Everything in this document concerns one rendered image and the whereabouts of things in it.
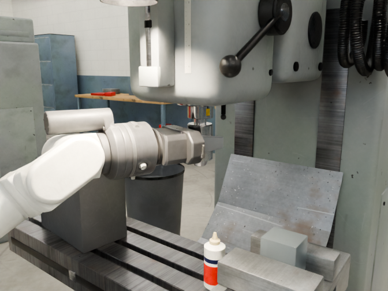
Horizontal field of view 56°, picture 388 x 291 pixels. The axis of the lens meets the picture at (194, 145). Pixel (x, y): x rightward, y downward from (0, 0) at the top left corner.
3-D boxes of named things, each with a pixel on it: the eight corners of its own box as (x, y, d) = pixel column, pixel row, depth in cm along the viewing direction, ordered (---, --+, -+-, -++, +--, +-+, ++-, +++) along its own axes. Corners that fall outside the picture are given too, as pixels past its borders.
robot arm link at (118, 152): (137, 180, 55) (59, 193, 49) (112, 173, 64) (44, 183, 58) (130, 105, 54) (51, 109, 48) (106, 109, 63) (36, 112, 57)
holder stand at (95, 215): (82, 254, 81) (77, 168, 77) (41, 225, 96) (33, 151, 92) (127, 237, 89) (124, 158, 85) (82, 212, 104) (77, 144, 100)
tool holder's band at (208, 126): (217, 129, 65) (218, 123, 65) (197, 131, 63) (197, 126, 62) (202, 126, 69) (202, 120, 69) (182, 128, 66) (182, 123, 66)
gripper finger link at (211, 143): (220, 150, 66) (192, 154, 63) (220, 133, 66) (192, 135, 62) (226, 152, 65) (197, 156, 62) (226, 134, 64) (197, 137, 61)
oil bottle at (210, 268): (216, 294, 67) (217, 239, 64) (199, 286, 69) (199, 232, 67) (228, 283, 70) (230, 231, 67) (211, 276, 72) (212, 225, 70)
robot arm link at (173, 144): (205, 122, 59) (138, 127, 52) (205, 178, 61) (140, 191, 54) (168, 114, 69) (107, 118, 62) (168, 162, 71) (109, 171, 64)
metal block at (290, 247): (294, 283, 56) (296, 247, 55) (258, 270, 60) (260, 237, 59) (305, 268, 60) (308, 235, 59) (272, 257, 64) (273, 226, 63)
